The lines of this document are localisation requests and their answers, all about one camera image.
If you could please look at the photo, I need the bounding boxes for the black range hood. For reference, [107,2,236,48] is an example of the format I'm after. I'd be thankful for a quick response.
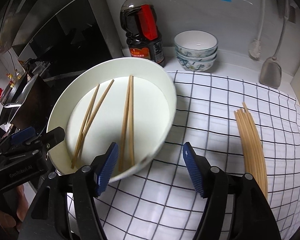
[0,0,121,66]

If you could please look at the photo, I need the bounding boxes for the left hand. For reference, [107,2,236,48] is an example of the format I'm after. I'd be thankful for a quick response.
[0,184,29,231]

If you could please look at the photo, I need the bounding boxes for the white dish brush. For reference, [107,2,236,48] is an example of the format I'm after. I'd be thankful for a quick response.
[248,0,266,60]

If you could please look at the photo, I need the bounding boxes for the stacked patterned ceramic bowls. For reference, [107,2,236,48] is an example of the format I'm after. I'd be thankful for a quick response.
[174,30,218,72]

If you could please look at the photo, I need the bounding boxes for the white checkered cloth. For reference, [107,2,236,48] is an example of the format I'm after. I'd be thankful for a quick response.
[65,70,300,240]

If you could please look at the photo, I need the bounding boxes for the wooden chopstick in pile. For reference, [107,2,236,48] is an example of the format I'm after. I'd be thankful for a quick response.
[242,101,269,201]
[238,108,264,188]
[239,108,265,193]
[241,107,267,197]
[236,109,262,183]

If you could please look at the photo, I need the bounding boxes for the metal spatula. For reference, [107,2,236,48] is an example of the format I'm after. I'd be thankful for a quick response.
[259,0,289,89]

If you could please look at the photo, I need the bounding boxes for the soy sauce bottle red cap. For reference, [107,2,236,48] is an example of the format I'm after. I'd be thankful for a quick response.
[120,0,165,67]

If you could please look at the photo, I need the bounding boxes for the large white bowl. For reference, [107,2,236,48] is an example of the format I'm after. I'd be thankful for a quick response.
[47,57,177,182]

